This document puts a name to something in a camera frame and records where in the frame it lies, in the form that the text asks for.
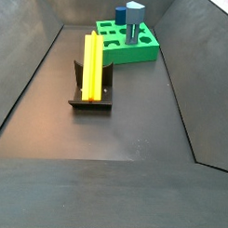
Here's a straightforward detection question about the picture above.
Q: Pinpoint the yellow star-shaped bar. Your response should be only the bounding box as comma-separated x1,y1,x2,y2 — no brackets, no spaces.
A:
82,31,103,102

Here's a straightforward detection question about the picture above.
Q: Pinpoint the black curved fixture stand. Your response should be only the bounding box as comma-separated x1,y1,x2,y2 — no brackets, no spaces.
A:
68,61,113,110

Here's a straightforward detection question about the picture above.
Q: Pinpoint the green shape sorter board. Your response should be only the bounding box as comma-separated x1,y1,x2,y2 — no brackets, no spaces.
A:
96,20,159,65

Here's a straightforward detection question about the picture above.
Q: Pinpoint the dark blue cylinder peg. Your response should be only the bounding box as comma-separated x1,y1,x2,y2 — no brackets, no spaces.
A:
115,7,126,26

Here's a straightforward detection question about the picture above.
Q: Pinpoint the light blue rounded-triangle peg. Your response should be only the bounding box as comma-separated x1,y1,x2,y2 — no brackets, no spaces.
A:
126,1,145,45

